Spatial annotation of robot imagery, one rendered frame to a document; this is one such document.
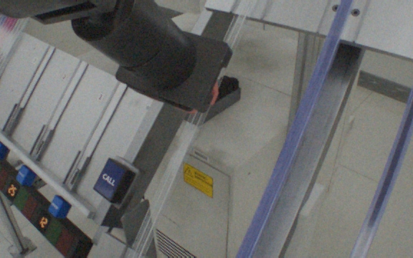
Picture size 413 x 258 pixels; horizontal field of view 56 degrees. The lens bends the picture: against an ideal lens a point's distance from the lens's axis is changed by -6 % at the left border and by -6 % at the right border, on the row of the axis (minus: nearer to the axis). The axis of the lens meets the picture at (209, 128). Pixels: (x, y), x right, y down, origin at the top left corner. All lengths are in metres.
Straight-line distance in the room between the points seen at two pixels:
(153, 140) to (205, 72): 0.26
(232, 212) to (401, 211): 0.97
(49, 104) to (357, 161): 1.46
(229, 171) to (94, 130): 0.31
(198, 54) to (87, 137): 0.35
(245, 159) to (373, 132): 1.35
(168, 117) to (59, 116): 0.22
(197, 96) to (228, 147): 0.53
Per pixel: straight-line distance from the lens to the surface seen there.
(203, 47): 0.37
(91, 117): 0.68
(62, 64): 0.78
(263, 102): 1.04
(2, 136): 0.82
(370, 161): 1.94
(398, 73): 2.42
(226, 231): 0.98
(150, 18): 0.30
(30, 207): 0.76
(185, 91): 0.36
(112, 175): 0.56
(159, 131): 0.60
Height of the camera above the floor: 1.16
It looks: 35 degrees down
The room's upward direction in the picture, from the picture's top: straight up
